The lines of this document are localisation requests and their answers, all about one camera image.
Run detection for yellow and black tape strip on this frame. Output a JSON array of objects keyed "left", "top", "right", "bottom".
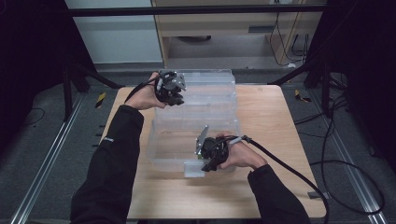
[
  {"left": 94, "top": 91, "right": 107, "bottom": 110},
  {"left": 293, "top": 89, "right": 313, "bottom": 104}
]

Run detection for thin black floor cable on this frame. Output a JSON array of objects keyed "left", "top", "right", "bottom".
[{"left": 16, "top": 106, "right": 47, "bottom": 129}]

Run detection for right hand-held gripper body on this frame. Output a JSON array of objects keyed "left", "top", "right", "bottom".
[{"left": 194, "top": 124, "right": 232, "bottom": 163}]

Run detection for aluminium floor rail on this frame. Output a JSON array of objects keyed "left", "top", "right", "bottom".
[
  {"left": 8, "top": 92, "right": 87, "bottom": 224},
  {"left": 306, "top": 89, "right": 389, "bottom": 224}
]

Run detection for black floor cable loop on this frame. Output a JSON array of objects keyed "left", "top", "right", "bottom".
[{"left": 309, "top": 159, "right": 386, "bottom": 217}]

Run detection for person's left hand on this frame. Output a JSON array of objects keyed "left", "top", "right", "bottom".
[{"left": 124, "top": 71, "right": 168, "bottom": 111}]

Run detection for grey metal table bracket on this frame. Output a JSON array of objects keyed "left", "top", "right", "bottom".
[{"left": 307, "top": 190, "right": 330, "bottom": 201}]

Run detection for black horizontal frame bar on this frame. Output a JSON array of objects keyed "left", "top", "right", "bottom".
[{"left": 69, "top": 4, "right": 327, "bottom": 18}]

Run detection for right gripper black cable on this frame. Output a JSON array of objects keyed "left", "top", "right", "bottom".
[{"left": 221, "top": 134, "right": 331, "bottom": 224}]

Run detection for hanging black desk cables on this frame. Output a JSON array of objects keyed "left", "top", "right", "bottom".
[{"left": 268, "top": 11, "right": 313, "bottom": 68}]

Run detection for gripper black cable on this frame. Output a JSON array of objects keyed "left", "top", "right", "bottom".
[
  {"left": 123, "top": 76, "right": 163, "bottom": 104},
  {"left": 221, "top": 134, "right": 331, "bottom": 224}
]

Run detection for clear plastic tiered storage box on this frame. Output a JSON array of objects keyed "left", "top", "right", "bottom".
[{"left": 146, "top": 68, "right": 242, "bottom": 178}]

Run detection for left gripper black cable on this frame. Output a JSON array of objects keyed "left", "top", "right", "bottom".
[{"left": 123, "top": 76, "right": 163, "bottom": 104}]

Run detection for dark curtain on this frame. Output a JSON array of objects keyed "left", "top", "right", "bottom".
[
  {"left": 306, "top": 0, "right": 396, "bottom": 174},
  {"left": 0, "top": 0, "right": 101, "bottom": 153}
]

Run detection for person's right hand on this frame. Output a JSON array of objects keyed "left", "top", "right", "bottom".
[{"left": 217, "top": 131, "right": 269, "bottom": 172}]

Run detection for white cabinet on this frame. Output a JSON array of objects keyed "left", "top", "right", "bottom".
[{"left": 65, "top": 0, "right": 164, "bottom": 65}]

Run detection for black metal stand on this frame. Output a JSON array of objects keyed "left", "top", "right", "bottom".
[
  {"left": 60, "top": 58, "right": 126, "bottom": 122},
  {"left": 266, "top": 58, "right": 347, "bottom": 119}
]

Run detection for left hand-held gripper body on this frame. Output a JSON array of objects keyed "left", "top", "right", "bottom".
[{"left": 154, "top": 70, "right": 188, "bottom": 98}]

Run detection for light wooden desk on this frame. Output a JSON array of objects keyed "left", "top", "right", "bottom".
[{"left": 151, "top": 0, "right": 325, "bottom": 70}]

